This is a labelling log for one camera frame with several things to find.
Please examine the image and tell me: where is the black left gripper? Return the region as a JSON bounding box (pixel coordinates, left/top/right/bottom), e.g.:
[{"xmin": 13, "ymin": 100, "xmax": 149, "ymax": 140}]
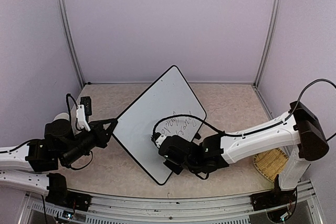
[{"xmin": 62, "ymin": 120, "xmax": 119, "ymax": 166}]

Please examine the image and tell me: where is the white whiteboard black frame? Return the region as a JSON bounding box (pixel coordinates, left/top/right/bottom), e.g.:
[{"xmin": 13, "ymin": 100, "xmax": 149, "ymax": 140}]
[{"xmin": 112, "ymin": 66, "xmax": 207, "ymax": 185}]

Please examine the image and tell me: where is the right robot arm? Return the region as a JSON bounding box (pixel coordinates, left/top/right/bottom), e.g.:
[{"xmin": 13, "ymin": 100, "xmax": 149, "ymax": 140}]
[{"xmin": 151, "ymin": 101, "xmax": 329, "ymax": 205}]

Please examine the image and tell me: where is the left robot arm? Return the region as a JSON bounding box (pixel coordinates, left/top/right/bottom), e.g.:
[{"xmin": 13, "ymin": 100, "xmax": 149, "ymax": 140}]
[{"xmin": 1, "ymin": 119, "xmax": 118, "ymax": 172}]

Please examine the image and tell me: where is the black whiteboard stand foot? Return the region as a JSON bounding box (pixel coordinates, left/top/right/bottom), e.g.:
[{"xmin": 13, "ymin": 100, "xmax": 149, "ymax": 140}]
[{"xmin": 194, "ymin": 133, "xmax": 201, "ymax": 140}]

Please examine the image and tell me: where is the light blue mug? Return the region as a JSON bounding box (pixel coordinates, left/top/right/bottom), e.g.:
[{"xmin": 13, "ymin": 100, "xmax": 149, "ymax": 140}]
[{"xmin": 53, "ymin": 112, "xmax": 70, "ymax": 121}]

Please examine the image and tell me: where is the woven bamboo tray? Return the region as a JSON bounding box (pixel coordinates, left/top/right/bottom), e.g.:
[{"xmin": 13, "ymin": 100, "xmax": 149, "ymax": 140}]
[{"xmin": 253, "ymin": 148, "xmax": 289, "ymax": 183}]

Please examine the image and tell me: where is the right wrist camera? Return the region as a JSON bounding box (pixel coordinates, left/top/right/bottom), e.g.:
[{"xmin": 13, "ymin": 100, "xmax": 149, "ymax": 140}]
[{"xmin": 151, "ymin": 133, "xmax": 166, "ymax": 148}]

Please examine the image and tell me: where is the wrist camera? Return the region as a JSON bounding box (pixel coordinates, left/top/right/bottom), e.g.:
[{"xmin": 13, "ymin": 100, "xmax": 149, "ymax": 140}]
[
  {"xmin": 75, "ymin": 96, "xmax": 92, "ymax": 131},
  {"xmin": 151, "ymin": 133, "xmax": 166, "ymax": 148}
]

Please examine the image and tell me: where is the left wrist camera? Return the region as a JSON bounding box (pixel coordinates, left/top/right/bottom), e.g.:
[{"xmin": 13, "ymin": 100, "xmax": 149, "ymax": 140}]
[{"xmin": 75, "ymin": 96, "xmax": 92, "ymax": 131}]

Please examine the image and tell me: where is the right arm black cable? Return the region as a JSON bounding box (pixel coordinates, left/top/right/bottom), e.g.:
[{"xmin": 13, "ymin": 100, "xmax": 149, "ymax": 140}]
[{"xmin": 151, "ymin": 78, "xmax": 336, "ymax": 214}]

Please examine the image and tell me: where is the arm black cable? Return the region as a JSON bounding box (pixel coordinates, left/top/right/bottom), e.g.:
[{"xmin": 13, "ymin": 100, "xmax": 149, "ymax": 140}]
[
  {"xmin": 151, "ymin": 78, "xmax": 336, "ymax": 214},
  {"xmin": 65, "ymin": 93, "xmax": 93, "ymax": 170}
]

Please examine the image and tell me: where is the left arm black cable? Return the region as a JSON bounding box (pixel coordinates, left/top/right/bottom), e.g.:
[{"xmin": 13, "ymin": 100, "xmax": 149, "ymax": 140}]
[{"xmin": 65, "ymin": 93, "xmax": 93, "ymax": 170}]

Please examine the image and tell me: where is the front aluminium rail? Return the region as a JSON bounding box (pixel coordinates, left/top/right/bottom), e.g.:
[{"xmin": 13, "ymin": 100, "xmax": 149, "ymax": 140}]
[{"xmin": 20, "ymin": 180, "xmax": 325, "ymax": 224}]

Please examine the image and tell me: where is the left aluminium corner post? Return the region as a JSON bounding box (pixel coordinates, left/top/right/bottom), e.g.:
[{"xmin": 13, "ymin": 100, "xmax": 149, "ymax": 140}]
[{"xmin": 57, "ymin": 0, "xmax": 86, "ymax": 89}]

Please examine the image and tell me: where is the aluminium corner post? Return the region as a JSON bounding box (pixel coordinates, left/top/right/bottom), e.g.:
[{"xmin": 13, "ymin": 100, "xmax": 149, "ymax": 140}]
[
  {"xmin": 254, "ymin": 0, "xmax": 281, "ymax": 89},
  {"xmin": 57, "ymin": 0, "xmax": 86, "ymax": 89}
]

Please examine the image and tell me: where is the right aluminium corner post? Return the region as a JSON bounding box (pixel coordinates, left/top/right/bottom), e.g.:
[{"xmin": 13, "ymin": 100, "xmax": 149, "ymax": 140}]
[{"xmin": 254, "ymin": 0, "xmax": 281, "ymax": 89}]

